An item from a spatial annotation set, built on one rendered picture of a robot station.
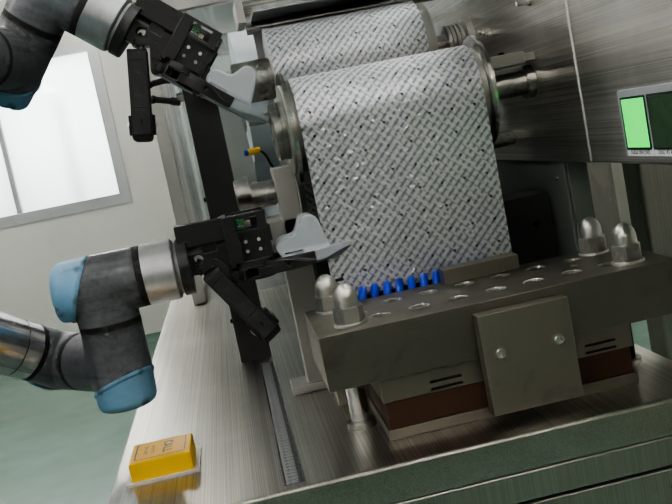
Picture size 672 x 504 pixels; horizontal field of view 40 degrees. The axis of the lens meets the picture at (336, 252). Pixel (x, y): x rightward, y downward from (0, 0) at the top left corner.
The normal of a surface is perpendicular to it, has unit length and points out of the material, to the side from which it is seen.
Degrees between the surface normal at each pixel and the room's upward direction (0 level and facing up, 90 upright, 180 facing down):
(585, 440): 90
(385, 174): 90
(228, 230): 90
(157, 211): 90
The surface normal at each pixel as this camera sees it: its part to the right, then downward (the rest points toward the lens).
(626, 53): -0.97, 0.21
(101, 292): 0.13, 0.11
